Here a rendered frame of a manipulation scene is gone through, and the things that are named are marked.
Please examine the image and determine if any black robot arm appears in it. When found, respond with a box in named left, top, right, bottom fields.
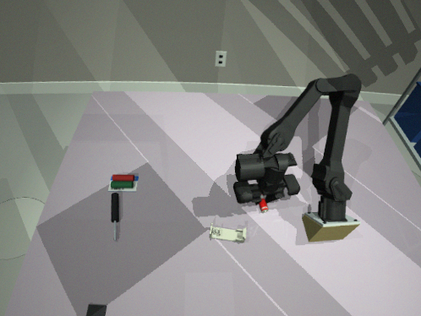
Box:
left=235, top=74, right=362, bottom=222

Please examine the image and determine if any black-handled screwdriver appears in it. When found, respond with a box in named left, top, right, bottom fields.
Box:
left=111, top=193, right=119, bottom=241

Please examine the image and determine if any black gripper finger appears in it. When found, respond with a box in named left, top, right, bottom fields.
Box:
left=265, top=192, right=285, bottom=203
left=249, top=184, right=261, bottom=204

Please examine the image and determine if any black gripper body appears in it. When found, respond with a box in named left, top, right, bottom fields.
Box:
left=233, top=174, right=300, bottom=204

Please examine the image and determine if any red and grey cylindrical battery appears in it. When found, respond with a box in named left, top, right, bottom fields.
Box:
left=259, top=194, right=268, bottom=213

